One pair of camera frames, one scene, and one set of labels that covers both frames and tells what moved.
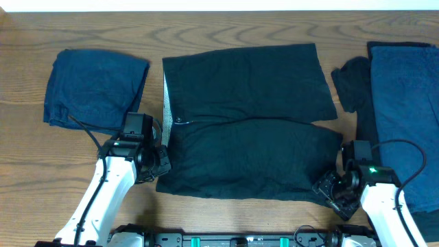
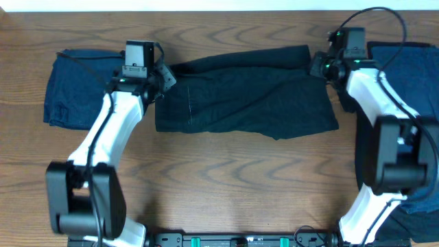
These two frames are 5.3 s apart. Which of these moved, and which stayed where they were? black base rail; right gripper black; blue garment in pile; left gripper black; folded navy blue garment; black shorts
Moved: black shorts; right gripper black; left gripper black
Stayed: blue garment in pile; folded navy blue garment; black base rail
